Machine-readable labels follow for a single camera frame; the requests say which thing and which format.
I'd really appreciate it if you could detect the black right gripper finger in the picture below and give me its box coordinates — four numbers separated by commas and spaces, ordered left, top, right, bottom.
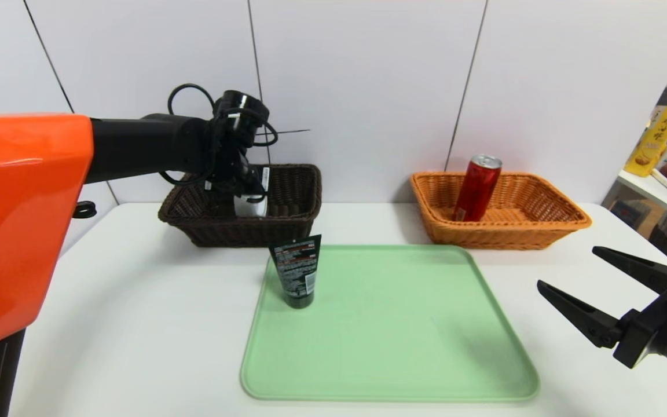
592, 246, 667, 294
537, 279, 624, 349

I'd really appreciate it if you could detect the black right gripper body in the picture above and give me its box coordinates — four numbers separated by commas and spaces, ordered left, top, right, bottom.
613, 270, 667, 381

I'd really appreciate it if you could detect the red drink can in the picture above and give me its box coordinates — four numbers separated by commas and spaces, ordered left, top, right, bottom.
453, 154, 502, 222

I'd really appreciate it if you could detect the black cosmetic tube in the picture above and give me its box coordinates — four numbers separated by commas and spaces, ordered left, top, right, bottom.
269, 235, 322, 309

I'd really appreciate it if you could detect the white round container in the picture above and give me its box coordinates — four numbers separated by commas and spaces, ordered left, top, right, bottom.
233, 194, 268, 218

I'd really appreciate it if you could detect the orange wicker basket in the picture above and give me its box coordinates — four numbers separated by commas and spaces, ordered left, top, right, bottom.
409, 172, 591, 251

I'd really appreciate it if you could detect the dark brown wicker basket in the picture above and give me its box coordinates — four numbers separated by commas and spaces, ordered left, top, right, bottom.
158, 164, 322, 248

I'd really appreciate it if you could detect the dark box under table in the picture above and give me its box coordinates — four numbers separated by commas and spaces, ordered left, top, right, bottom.
609, 200, 653, 232

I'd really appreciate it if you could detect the yellow snack box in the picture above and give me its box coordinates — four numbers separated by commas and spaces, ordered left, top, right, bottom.
624, 103, 667, 178

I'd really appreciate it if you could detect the grey black carton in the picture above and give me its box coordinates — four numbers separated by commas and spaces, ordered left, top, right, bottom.
650, 86, 667, 125

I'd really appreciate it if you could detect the light green plastic tray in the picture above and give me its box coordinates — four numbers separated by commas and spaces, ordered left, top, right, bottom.
240, 244, 540, 402

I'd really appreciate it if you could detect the black left camera cable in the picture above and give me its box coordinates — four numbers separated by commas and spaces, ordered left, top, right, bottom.
158, 83, 280, 187

